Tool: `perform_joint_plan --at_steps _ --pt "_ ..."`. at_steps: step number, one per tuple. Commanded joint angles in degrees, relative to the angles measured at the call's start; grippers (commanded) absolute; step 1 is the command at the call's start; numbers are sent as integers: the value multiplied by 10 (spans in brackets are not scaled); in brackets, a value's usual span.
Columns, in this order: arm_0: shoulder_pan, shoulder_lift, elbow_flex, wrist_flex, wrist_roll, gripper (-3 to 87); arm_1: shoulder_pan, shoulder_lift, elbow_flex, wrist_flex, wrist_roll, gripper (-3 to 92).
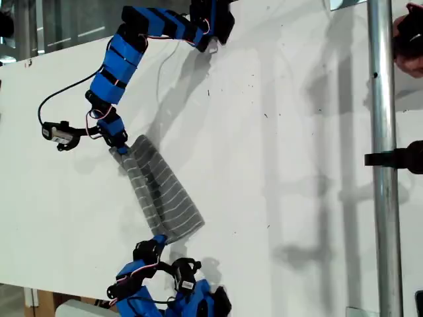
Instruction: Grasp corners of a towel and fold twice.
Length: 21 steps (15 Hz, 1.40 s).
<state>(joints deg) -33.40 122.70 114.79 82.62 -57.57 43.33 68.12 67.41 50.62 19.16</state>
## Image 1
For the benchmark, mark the black round object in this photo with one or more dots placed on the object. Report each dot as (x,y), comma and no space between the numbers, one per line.
(6,24)

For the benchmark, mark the steel post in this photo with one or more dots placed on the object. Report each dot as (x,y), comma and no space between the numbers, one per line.
(383,198)

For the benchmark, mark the small black device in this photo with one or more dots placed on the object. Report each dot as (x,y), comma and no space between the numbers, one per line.
(419,301)

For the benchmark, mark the white box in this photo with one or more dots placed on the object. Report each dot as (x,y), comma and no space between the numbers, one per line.
(79,310)

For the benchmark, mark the black clamp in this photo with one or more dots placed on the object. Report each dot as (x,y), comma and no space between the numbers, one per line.
(396,158)

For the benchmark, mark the person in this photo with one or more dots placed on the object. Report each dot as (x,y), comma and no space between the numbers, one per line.
(409,46)

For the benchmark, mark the wooden table leg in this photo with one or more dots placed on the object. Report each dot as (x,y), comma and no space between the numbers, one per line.
(44,303)

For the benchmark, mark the arm camera box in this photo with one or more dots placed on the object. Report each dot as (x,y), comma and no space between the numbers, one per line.
(59,135)
(185,275)

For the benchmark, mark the grey white-striped towel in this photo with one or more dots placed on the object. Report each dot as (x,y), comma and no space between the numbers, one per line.
(165,195)

